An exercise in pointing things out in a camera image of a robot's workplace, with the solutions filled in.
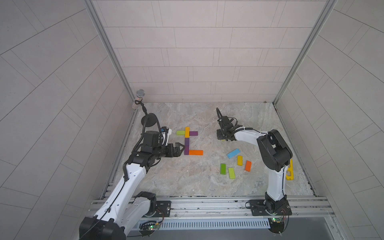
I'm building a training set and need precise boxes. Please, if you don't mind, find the amber yellow long block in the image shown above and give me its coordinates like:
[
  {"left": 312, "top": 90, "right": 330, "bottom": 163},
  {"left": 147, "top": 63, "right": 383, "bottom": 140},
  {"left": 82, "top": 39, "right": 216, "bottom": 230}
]
[{"left": 185, "top": 127, "right": 190, "bottom": 138}]

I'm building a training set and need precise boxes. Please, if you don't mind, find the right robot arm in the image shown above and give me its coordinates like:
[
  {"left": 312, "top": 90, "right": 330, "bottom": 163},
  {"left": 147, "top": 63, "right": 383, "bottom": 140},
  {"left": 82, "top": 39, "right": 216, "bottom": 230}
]
[{"left": 217, "top": 110, "right": 293, "bottom": 215}]

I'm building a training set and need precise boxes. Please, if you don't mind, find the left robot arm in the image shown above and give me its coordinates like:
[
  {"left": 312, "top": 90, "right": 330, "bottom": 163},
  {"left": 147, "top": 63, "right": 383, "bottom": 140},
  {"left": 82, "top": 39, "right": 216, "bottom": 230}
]
[{"left": 79, "top": 127, "right": 185, "bottom": 240}]

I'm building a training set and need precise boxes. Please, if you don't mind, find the light blue block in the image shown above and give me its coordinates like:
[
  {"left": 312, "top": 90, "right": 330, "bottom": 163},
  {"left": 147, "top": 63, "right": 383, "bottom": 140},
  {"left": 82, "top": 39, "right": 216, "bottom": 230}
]
[{"left": 227, "top": 149, "right": 241, "bottom": 159}]

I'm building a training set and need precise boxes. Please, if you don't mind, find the microphone on black stand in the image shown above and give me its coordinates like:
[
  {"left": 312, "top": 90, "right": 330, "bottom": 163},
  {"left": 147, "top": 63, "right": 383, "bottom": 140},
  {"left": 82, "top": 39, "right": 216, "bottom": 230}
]
[{"left": 132, "top": 89, "right": 158, "bottom": 127}]

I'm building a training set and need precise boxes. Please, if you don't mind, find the yellow block small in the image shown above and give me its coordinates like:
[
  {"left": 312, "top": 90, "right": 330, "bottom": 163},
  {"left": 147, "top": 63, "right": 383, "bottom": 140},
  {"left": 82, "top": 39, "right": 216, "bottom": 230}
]
[{"left": 237, "top": 156, "right": 243, "bottom": 166}]

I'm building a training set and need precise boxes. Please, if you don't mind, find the red orange block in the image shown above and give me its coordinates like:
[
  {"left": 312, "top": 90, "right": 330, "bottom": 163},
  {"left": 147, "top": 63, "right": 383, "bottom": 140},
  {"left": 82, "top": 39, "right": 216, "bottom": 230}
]
[{"left": 245, "top": 161, "right": 252, "bottom": 172}]

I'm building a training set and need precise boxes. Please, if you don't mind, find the left circuit board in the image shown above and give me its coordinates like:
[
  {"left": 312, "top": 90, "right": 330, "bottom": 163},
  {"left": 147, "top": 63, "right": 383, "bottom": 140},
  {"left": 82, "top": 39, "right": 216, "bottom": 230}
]
[{"left": 139, "top": 221, "right": 162, "bottom": 237}]

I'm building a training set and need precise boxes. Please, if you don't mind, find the circuit board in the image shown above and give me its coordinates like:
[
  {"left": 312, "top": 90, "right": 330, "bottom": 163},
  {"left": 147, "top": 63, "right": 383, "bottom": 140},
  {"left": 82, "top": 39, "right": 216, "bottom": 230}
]
[
  {"left": 139, "top": 221, "right": 162, "bottom": 237},
  {"left": 268, "top": 218, "right": 286, "bottom": 234}
]

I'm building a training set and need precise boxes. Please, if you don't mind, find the right circuit board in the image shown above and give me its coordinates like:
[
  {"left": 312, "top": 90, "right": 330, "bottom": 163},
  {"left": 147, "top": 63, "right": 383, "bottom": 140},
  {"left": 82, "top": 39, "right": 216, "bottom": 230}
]
[{"left": 268, "top": 218, "right": 286, "bottom": 234}]

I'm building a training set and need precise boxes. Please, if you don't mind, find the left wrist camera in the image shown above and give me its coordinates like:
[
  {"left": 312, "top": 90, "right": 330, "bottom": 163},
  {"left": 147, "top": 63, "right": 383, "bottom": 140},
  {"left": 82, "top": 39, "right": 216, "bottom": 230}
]
[{"left": 161, "top": 127, "right": 172, "bottom": 146}]

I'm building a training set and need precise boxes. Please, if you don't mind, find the left camera cable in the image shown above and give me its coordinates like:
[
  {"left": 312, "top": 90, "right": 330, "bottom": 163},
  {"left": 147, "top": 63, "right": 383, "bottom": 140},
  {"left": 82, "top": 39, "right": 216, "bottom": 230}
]
[{"left": 139, "top": 112, "right": 164, "bottom": 142}]

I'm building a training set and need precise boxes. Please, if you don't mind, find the camera cable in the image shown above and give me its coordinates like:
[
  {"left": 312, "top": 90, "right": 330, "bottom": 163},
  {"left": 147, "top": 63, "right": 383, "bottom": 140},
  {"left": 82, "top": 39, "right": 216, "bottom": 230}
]
[
  {"left": 139, "top": 112, "right": 164, "bottom": 142},
  {"left": 215, "top": 107, "right": 229, "bottom": 124}
]

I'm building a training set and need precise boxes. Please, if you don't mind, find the right camera cable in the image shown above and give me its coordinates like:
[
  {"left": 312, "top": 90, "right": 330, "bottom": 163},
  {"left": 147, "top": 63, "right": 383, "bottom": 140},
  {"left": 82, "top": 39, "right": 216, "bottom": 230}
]
[{"left": 215, "top": 107, "right": 229, "bottom": 124}]

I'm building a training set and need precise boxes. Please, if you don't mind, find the aluminium rail frame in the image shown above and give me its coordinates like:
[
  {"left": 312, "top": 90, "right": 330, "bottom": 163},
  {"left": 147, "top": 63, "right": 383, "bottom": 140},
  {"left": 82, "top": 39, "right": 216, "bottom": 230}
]
[{"left": 86, "top": 196, "right": 335, "bottom": 220}]

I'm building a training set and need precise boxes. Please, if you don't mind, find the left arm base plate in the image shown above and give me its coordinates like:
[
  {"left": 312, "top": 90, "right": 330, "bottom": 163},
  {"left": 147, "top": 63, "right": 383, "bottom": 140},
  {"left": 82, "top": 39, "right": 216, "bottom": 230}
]
[{"left": 143, "top": 201, "right": 172, "bottom": 218}]

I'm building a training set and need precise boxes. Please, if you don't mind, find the yellow triangle frame piece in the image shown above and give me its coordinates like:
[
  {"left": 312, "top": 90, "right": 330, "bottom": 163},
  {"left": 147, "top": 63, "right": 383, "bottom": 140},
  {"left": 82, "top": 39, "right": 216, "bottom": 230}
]
[{"left": 286, "top": 159, "right": 294, "bottom": 181}]

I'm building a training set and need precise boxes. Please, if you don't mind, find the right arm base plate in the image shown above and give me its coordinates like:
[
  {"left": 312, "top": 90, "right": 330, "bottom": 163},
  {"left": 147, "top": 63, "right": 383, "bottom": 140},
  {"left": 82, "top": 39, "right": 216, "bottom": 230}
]
[{"left": 245, "top": 198, "right": 292, "bottom": 216}]

